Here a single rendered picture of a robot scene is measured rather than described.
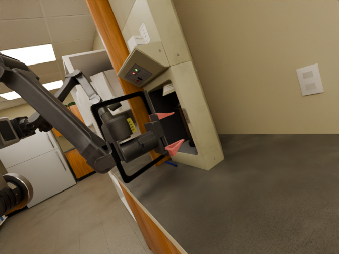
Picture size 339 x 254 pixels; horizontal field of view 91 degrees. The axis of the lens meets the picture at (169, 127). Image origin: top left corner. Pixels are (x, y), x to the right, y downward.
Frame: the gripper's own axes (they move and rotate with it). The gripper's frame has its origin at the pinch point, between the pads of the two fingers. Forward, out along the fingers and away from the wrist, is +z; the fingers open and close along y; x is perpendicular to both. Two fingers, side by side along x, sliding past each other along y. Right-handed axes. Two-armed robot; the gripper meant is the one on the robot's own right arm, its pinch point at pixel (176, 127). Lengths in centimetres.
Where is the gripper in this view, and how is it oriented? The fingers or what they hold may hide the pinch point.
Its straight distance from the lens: 55.6
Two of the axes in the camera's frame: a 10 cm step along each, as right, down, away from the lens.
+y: -3.5, -9.2, -1.6
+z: 8.0, -3.9, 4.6
